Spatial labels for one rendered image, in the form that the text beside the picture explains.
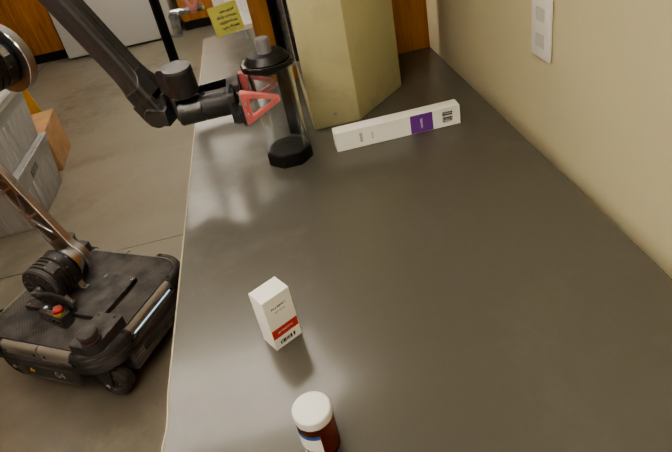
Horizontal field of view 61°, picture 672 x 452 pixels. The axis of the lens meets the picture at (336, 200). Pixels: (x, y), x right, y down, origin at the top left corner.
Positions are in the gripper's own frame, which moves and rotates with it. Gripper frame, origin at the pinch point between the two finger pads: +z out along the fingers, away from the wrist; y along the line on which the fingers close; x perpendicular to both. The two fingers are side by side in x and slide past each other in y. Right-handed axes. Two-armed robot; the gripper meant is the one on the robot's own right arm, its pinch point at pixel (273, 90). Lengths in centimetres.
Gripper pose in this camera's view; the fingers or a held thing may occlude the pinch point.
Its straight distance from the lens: 119.4
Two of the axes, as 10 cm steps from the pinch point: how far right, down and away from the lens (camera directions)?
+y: -1.6, -5.2, 8.4
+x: 1.8, 8.2, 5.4
